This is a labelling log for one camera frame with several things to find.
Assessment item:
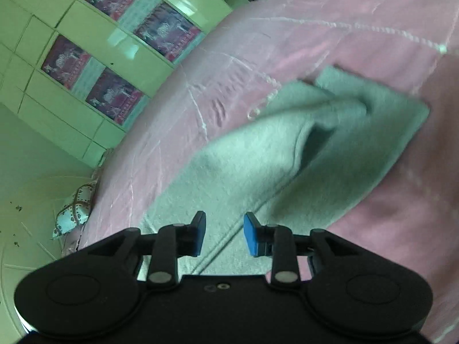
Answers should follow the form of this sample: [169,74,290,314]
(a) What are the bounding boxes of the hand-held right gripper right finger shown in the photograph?
[244,212,374,291]

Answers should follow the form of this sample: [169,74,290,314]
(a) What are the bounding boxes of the patterned white pillow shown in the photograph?
[51,182,98,240]

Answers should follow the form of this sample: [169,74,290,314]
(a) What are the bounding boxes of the white wardrobe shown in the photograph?
[0,0,234,169]

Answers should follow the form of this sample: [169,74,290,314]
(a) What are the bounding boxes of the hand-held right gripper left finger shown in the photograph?
[88,211,207,291]

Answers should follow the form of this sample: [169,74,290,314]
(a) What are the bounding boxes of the pink quilted blanket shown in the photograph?
[63,0,459,344]

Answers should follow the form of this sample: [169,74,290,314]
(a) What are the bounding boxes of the grey-green towel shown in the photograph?
[138,65,430,282]

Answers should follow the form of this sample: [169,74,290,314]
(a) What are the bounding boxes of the white round headboard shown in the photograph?
[0,175,97,334]

